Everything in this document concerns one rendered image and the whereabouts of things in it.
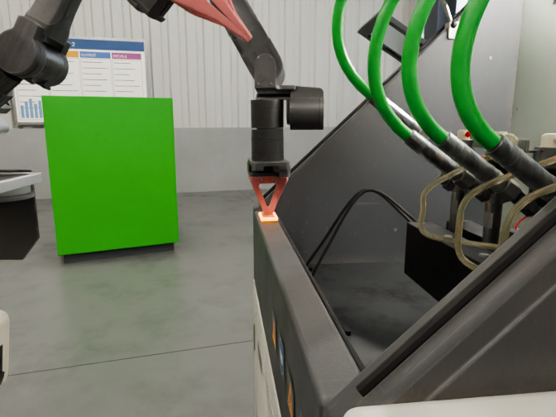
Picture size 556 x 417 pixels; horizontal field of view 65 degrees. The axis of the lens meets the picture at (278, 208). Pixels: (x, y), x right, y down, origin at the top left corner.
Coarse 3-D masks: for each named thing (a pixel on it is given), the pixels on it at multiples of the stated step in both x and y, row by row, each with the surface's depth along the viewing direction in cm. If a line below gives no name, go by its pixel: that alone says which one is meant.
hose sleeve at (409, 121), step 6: (372, 102) 56; (390, 102) 56; (396, 108) 56; (396, 114) 56; (402, 114) 56; (408, 114) 57; (402, 120) 56; (408, 120) 57; (414, 120) 57; (408, 126) 57; (414, 126) 57
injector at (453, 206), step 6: (468, 144) 57; (438, 174) 59; (450, 180) 59; (444, 186) 59; (450, 186) 59; (456, 186) 59; (456, 192) 59; (462, 192) 59; (456, 198) 60; (462, 198) 59; (450, 204) 60; (456, 204) 60; (450, 210) 60; (456, 210) 60; (450, 216) 61; (450, 222) 61; (450, 228) 61; (462, 234) 61
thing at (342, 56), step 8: (336, 0) 53; (344, 0) 53; (336, 8) 53; (344, 8) 53; (336, 16) 53; (336, 24) 53; (336, 32) 54; (336, 40) 54; (336, 48) 54; (344, 48) 54; (336, 56) 55; (344, 56) 54; (344, 64) 54; (344, 72) 55; (352, 72) 55; (352, 80) 55; (360, 80) 55; (360, 88) 55; (368, 88) 55; (368, 96) 56
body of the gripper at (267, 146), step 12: (252, 132) 76; (264, 132) 74; (276, 132) 75; (252, 144) 76; (264, 144) 75; (276, 144) 75; (252, 156) 77; (264, 156) 75; (276, 156) 76; (252, 168) 73; (264, 168) 78; (288, 168) 74
